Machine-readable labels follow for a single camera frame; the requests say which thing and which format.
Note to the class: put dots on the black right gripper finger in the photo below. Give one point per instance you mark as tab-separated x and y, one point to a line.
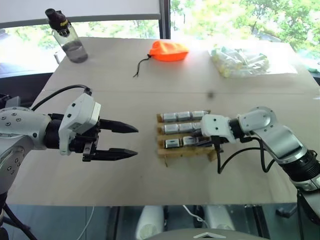
200	144
197	133

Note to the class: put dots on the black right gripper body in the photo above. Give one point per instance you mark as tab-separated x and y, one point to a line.
208	141

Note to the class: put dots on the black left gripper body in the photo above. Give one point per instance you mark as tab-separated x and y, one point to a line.
86	142

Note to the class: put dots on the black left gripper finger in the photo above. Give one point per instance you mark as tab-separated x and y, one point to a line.
117	153
120	127

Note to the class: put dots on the silver camera with black face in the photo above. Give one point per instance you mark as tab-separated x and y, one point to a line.
190	141

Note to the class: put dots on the plastic-wrapped silver camera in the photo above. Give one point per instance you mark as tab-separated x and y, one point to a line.
172	143

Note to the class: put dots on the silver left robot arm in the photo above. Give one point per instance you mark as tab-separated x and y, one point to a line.
20	127

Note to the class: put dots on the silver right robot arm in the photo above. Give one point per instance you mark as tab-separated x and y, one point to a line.
280	140

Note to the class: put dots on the wooden battery tray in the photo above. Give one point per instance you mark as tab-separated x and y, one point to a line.
185	151

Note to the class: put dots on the white rounded robot leg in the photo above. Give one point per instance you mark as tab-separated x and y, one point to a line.
150	222
218	217

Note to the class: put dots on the clear plastic bag of items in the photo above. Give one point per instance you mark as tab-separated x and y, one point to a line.
240	62

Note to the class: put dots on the clear water bottle black cap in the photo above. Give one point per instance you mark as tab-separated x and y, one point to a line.
72	47

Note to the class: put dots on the white roller blind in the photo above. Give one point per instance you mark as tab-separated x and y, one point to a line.
75	8

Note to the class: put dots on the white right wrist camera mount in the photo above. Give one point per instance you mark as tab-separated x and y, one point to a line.
215	125

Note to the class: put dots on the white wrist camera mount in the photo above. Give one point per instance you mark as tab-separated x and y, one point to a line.
80	107
215	125

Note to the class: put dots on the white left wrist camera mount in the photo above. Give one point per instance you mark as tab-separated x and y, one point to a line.
80	107

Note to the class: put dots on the dark window frame post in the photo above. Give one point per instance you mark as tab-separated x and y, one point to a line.
165	18

